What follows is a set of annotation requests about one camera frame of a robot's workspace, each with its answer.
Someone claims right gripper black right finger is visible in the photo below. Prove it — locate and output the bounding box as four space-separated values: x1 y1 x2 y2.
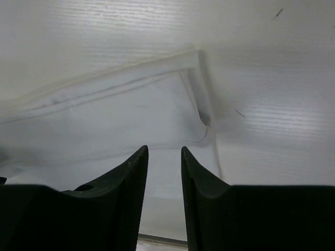
181 147 334 250

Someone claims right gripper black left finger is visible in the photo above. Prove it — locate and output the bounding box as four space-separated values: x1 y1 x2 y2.
1 146 149 250

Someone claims white skirt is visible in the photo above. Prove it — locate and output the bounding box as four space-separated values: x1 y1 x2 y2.
1 51 220 240

